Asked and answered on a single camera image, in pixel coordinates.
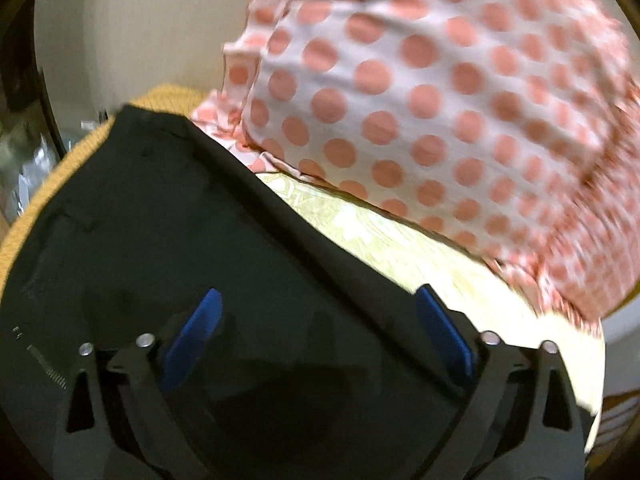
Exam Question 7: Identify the black pants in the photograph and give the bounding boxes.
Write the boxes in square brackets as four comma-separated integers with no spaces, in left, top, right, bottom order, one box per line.
[1,106,464,479]

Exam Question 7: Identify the yellow patterned bed sheet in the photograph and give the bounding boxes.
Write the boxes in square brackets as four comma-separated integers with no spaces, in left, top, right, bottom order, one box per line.
[258,174,605,452]

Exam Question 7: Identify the white pillow pink polka dots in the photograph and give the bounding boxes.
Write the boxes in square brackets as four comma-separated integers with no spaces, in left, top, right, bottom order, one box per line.
[193,0,639,327]

